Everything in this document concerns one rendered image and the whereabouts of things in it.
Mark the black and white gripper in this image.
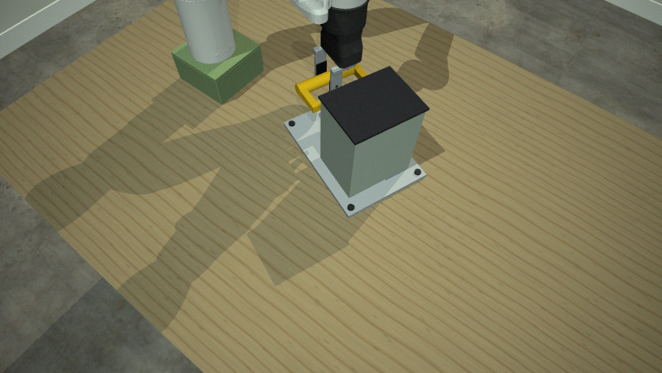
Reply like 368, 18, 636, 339
289, 0, 370, 91

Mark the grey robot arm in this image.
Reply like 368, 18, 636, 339
174, 0, 236, 64

